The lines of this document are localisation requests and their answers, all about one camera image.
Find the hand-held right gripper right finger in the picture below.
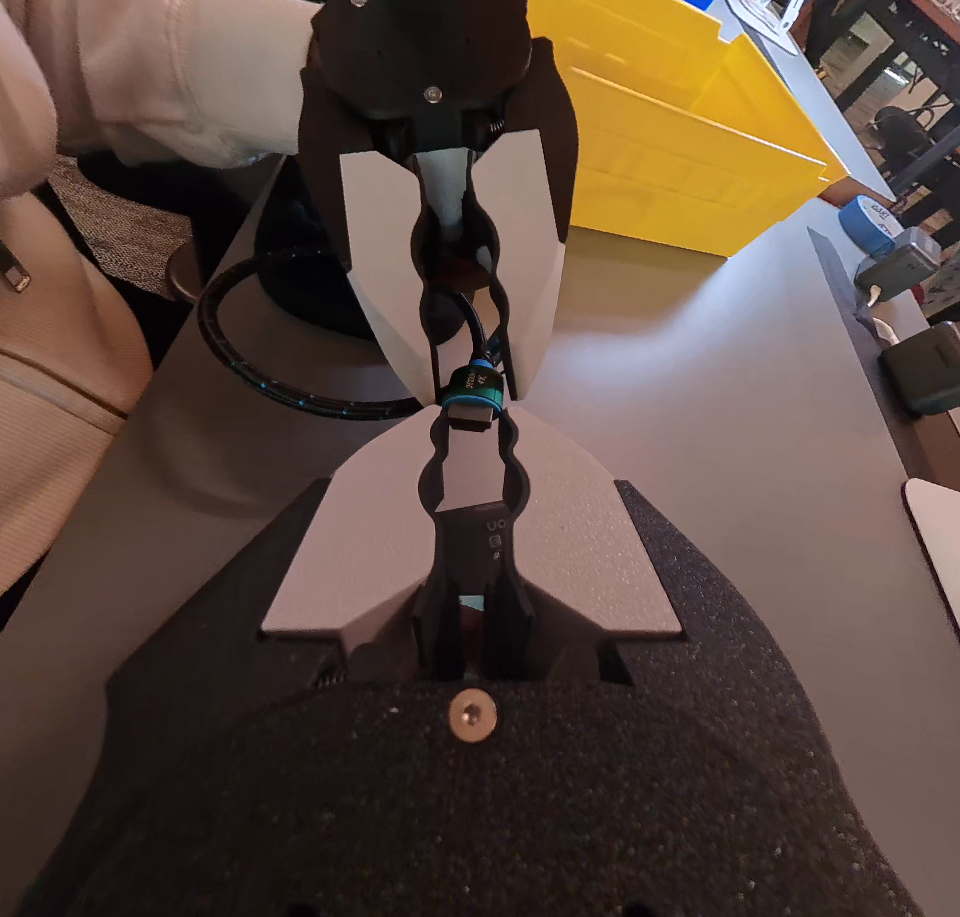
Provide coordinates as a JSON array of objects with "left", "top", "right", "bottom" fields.
[{"left": 498, "top": 405, "right": 685, "bottom": 659}]

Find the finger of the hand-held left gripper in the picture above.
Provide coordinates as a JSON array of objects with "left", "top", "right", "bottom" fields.
[
  {"left": 341, "top": 153, "right": 444, "bottom": 406},
  {"left": 466, "top": 129, "right": 568, "bottom": 401}
]

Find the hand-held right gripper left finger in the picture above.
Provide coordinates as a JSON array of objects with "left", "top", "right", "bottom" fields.
[{"left": 261, "top": 405, "right": 445, "bottom": 663}]

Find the black video switch box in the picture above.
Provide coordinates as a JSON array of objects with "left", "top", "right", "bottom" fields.
[{"left": 433, "top": 422, "right": 520, "bottom": 633}]

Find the green plug braided cable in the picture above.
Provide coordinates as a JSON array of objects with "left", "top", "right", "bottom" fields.
[{"left": 197, "top": 253, "right": 520, "bottom": 438}]

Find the yellow plastic bin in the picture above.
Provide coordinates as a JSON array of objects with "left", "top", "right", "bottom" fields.
[{"left": 472, "top": 0, "right": 852, "bottom": 260}]

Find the person's left forearm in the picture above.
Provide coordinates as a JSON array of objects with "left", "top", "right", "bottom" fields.
[{"left": 0, "top": 0, "right": 325, "bottom": 200}]

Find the black quilted wrist rest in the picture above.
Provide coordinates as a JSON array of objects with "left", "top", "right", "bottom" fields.
[{"left": 253, "top": 159, "right": 466, "bottom": 342}]

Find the person's beige hoodie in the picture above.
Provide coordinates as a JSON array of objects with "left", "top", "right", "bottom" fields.
[{"left": 0, "top": 182, "right": 156, "bottom": 596}]

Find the blue tape roll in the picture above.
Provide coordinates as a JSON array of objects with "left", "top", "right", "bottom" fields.
[{"left": 837, "top": 194, "right": 901, "bottom": 262}]

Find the grey charger block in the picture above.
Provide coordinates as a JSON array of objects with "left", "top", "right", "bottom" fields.
[{"left": 855, "top": 227, "right": 942, "bottom": 305}]

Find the dark box device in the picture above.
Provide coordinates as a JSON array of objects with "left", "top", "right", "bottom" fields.
[{"left": 877, "top": 323, "right": 960, "bottom": 417}]

